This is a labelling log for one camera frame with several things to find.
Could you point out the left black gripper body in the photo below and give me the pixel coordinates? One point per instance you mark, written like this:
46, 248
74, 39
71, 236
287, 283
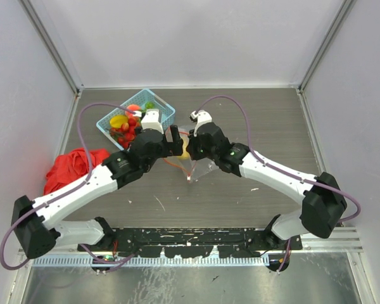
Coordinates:
166, 149

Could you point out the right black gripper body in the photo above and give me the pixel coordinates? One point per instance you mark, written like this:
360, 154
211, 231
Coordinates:
197, 151

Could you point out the yellow pear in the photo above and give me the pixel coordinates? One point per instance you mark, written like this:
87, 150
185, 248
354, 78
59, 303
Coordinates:
185, 155

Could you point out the clear orange zip top bag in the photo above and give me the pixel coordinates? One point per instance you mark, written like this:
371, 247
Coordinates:
192, 170

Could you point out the red orange peach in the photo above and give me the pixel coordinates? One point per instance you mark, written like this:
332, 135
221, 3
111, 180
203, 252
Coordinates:
131, 108

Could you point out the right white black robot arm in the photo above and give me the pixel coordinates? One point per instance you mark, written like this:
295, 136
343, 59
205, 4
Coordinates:
319, 197

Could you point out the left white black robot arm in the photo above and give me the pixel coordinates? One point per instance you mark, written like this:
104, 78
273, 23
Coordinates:
39, 223

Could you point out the green grape bunch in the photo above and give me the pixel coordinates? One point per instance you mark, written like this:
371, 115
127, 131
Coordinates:
149, 105

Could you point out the yellow mango slice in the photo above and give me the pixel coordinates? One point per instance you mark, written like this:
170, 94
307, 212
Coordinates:
117, 121

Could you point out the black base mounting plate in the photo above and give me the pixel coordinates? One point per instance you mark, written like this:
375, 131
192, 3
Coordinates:
190, 243

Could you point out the red crumpled cloth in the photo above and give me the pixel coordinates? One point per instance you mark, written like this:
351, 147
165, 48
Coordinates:
67, 168

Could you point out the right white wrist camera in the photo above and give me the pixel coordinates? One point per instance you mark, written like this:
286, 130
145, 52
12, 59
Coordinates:
200, 118

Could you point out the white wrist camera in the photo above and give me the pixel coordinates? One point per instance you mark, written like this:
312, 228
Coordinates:
150, 119
200, 118

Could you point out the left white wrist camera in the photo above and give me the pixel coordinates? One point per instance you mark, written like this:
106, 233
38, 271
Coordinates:
150, 119

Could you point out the white slotted cable duct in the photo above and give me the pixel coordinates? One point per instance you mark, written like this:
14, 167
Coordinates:
210, 261

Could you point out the aluminium frame rail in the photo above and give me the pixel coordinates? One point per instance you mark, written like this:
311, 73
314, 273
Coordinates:
335, 242

